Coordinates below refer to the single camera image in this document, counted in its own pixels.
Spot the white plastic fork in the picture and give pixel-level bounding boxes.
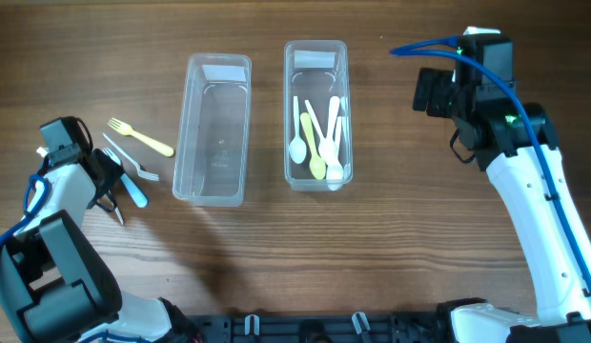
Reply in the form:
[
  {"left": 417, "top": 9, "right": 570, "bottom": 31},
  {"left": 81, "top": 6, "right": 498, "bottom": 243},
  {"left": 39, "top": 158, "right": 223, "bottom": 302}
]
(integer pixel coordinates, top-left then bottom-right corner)
[
  {"left": 102, "top": 133, "right": 159, "bottom": 181},
  {"left": 102, "top": 148, "right": 149, "bottom": 208}
]

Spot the beige plastic fork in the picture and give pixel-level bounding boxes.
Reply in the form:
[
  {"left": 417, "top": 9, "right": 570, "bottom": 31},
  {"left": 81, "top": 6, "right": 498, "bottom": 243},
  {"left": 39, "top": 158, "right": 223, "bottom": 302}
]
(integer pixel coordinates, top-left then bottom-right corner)
[{"left": 108, "top": 118, "right": 174, "bottom": 157}]

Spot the white plastic spoon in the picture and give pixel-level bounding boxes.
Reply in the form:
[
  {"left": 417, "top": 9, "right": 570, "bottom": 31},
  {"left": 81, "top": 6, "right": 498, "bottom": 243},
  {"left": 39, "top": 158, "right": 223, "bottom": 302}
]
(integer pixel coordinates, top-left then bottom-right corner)
[
  {"left": 305, "top": 100, "right": 329, "bottom": 162},
  {"left": 319, "top": 96, "right": 340, "bottom": 165},
  {"left": 326, "top": 116, "right": 343, "bottom": 191},
  {"left": 289, "top": 96, "right": 307, "bottom": 164}
]

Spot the yellow plastic spoon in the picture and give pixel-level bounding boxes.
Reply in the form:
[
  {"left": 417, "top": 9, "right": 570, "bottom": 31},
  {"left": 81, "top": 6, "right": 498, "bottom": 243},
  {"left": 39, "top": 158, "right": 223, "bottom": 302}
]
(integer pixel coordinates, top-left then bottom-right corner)
[{"left": 300, "top": 112, "right": 326, "bottom": 180}]

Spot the clear plastic fork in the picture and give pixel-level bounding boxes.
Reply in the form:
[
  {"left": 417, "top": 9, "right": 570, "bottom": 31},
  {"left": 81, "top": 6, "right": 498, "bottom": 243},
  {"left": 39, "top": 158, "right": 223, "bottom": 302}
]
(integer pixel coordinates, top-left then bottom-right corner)
[{"left": 113, "top": 205, "right": 125, "bottom": 226}]

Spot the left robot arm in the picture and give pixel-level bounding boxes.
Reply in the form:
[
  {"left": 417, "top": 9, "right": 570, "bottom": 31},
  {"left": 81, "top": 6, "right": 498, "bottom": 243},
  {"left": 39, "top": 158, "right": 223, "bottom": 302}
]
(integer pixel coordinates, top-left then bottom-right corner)
[{"left": 0, "top": 150, "right": 204, "bottom": 342}]

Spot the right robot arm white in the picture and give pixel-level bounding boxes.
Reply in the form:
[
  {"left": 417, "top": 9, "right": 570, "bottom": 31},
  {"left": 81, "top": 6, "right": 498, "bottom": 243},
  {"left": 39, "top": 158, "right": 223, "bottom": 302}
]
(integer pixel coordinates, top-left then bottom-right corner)
[{"left": 413, "top": 69, "right": 591, "bottom": 342}]

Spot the clear plastic container left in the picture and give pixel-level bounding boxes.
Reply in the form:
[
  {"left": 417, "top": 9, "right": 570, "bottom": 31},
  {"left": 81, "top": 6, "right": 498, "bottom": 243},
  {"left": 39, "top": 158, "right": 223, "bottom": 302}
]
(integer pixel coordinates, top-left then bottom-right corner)
[{"left": 173, "top": 52, "right": 252, "bottom": 207}]

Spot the clear plastic container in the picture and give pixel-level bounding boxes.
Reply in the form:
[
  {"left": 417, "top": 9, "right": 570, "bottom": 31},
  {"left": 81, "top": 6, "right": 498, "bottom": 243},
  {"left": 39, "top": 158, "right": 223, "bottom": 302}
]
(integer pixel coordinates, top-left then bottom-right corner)
[
  {"left": 173, "top": 52, "right": 252, "bottom": 207},
  {"left": 283, "top": 40, "right": 354, "bottom": 192}
]

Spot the clear plastic container right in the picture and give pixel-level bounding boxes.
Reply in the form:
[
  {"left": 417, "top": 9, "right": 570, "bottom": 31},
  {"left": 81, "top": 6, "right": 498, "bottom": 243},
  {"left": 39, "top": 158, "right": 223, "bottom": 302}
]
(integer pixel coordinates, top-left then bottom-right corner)
[{"left": 283, "top": 40, "right": 354, "bottom": 192}]

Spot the blue cable left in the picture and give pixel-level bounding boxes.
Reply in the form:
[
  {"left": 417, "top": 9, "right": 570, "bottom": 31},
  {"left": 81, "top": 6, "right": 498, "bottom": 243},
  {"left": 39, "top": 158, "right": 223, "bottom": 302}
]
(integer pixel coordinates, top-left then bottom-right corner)
[{"left": 0, "top": 173, "right": 149, "bottom": 343}]

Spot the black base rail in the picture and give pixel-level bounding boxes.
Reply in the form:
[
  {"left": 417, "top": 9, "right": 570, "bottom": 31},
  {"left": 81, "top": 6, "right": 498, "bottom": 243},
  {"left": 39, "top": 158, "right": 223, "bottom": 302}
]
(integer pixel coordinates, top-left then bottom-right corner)
[{"left": 190, "top": 312, "right": 452, "bottom": 343}]

